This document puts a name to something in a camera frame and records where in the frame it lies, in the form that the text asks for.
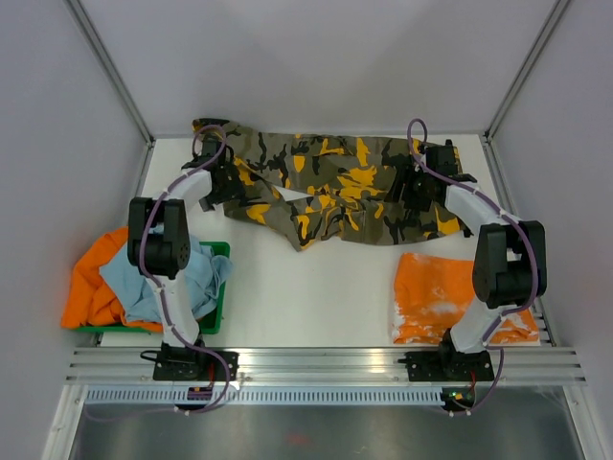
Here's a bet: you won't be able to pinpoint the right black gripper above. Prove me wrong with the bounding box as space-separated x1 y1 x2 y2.
384 162 435 212

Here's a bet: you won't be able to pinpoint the camouflage trousers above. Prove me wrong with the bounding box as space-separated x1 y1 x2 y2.
192 118 470 251

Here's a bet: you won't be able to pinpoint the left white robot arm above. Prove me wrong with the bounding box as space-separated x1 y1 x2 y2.
126 121 243 382

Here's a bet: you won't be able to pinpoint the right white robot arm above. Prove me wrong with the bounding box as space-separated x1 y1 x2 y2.
400 139 547 382

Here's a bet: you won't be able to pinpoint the folded orange trousers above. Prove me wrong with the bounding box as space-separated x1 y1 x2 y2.
391 252 541 345

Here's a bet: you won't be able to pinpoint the light blue garment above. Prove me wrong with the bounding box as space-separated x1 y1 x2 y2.
100 235 233 324

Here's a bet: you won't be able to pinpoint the green plastic bin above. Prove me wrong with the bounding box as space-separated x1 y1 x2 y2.
61 228 233 334

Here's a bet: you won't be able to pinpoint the orange garment in bin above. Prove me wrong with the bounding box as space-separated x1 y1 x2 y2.
60 227 162 334

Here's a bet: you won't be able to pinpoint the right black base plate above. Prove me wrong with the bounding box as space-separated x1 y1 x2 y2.
397 351 494 382

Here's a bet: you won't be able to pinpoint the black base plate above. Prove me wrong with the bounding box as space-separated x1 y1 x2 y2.
140 347 226 381
397 351 494 382

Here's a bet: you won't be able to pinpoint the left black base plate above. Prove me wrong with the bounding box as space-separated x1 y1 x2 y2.
140 347 226 381

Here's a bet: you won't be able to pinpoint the aluminium rail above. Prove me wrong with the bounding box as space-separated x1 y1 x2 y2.
64 347 586 386

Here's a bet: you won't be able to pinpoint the white slotted cable duct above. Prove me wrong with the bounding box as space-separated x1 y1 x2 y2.
86 385 443 406

